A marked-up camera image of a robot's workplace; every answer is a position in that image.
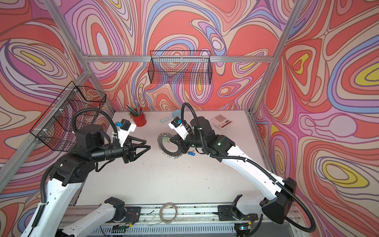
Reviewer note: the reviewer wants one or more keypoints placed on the red metal pencil bucket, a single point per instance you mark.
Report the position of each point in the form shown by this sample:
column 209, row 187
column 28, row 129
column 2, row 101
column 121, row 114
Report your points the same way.
column 140, row 120

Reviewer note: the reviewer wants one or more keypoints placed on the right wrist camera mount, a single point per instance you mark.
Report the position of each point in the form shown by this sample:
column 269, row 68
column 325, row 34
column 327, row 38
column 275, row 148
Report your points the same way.
column 177, row 125

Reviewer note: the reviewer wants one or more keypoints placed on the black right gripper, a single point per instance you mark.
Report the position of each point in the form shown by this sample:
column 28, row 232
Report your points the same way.
column 182, row 142

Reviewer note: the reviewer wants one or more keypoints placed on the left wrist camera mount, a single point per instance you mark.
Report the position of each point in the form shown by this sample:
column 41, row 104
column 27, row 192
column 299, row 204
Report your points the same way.
column 124, row 128

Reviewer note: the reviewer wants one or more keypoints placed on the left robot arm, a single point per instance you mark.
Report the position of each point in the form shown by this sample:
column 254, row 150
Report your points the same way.
column 63, row 179

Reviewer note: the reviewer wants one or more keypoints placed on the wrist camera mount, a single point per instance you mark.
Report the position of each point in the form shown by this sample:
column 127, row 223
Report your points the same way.
column 124, row 128
column 177, row 125

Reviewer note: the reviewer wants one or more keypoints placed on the aluminium frame post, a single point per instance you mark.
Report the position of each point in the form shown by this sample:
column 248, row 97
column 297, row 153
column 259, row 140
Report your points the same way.
column 58, row 11

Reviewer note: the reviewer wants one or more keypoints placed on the black wire basket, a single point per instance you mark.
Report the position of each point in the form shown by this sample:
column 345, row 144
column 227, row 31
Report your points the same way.
column 180, row 67
column 54, row 128

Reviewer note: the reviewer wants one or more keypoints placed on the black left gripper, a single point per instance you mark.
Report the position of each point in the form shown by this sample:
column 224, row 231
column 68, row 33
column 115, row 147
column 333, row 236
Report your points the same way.
column 129, row 149

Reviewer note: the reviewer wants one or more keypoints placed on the black wire basket left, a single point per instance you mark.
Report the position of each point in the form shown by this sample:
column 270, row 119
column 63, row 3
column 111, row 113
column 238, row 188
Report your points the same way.
column 54, row 128

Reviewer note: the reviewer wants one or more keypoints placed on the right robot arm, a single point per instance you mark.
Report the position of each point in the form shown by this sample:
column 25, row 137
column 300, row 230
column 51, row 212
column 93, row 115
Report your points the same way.
column 274, row 196

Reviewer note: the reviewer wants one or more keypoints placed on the light blue spatula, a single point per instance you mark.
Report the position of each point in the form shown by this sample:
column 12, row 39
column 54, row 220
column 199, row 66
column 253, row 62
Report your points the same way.
column 176, row 113

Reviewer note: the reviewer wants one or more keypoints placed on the black wire basket back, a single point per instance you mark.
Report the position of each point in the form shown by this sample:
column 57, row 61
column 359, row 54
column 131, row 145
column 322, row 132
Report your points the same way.
column 180, row 67

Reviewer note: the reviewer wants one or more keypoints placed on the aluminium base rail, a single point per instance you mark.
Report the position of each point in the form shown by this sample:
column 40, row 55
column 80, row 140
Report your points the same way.
column 190, row 220

